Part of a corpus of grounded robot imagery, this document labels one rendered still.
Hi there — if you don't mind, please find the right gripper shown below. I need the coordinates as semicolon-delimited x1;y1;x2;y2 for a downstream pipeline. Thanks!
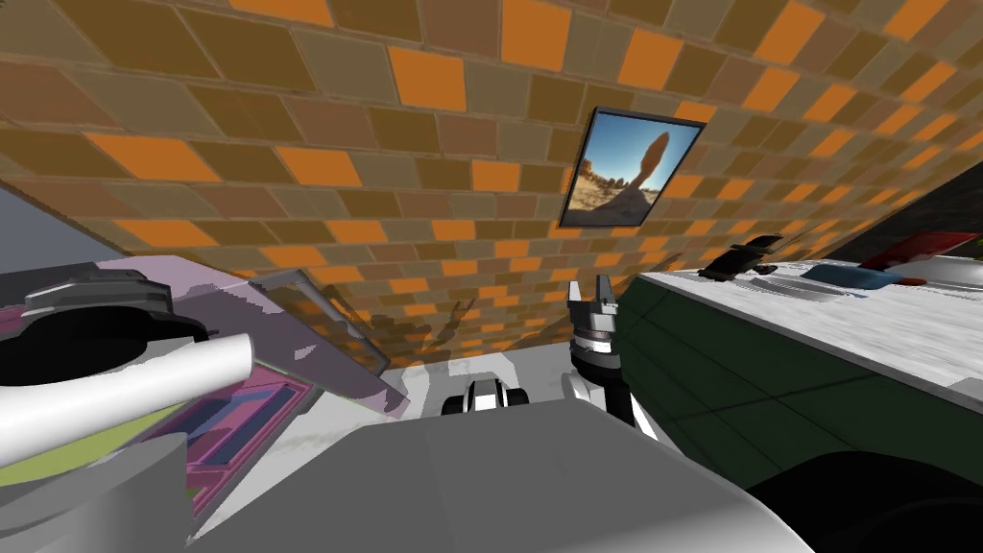
567;274;620;338

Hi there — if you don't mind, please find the framed desert rock picture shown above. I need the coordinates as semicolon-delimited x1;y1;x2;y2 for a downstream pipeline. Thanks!
556;107;708;231

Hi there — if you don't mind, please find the black faucet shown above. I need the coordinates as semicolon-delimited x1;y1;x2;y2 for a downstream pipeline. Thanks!
696;233;787;284

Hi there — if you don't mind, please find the dark green cabinet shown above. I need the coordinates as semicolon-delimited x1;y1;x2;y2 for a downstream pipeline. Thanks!
613;274;983;493

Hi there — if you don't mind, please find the silver sink basin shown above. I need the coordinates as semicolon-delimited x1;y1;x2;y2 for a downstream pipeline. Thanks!
748;270;848;303

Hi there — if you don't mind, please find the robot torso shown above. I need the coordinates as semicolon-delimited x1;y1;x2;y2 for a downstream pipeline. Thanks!
187;372;817;553

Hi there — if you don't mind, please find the blue flat block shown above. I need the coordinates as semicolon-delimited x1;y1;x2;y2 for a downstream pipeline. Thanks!
798;259;902;294

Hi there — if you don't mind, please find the red flat box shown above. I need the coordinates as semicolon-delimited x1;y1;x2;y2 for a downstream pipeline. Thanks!
857;229;983;273

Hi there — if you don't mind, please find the grey bar handle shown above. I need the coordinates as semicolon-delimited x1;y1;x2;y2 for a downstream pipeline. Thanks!
248;268;394;377

